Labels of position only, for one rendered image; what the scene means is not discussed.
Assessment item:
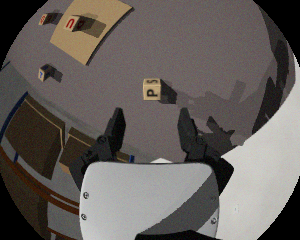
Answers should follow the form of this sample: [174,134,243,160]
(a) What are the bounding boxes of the wooden letter block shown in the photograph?
[38,64,52,82]
[63,15,88,32]
[39,13,55,25]
[143,79,161,100]

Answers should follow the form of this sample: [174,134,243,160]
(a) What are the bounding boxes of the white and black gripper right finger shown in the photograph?
[177,108,234,196]

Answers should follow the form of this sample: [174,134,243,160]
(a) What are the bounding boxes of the tan flat mat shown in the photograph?
[50,0,132,65]

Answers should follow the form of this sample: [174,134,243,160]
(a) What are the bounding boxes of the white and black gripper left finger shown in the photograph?
[69,108,126,192]

